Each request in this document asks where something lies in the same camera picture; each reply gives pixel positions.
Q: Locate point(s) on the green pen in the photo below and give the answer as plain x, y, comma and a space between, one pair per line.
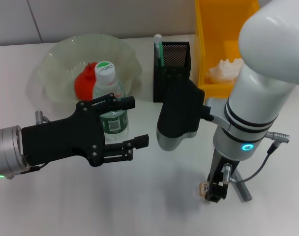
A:
158, 49

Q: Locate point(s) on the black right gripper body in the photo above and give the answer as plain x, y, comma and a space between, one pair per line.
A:
219, 167

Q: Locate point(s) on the clear green-label water bottle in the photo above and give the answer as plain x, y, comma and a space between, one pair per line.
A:
105, 71

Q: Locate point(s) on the yellow plastic bin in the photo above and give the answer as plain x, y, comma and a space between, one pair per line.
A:
213, 37

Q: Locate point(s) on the grey pen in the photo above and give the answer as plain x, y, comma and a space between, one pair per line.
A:
244, 190

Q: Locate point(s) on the pale green glass fruit plate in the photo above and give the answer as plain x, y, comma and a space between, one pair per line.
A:
63, 59

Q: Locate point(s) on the black mesh pen holder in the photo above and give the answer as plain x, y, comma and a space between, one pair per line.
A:
172, 61

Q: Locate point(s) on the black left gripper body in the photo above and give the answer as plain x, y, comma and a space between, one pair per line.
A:
61, 140

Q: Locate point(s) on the white paper ball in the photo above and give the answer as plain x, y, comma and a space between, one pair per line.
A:
223, 71

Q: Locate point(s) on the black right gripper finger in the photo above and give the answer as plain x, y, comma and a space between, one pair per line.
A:
216, 193

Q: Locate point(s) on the orange red fruit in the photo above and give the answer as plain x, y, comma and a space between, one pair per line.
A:
83, 83

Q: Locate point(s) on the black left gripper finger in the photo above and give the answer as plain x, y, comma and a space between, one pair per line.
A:
128, 102
142, 141

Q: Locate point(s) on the beige eraser with barcode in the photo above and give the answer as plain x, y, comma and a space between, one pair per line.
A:
203, 188

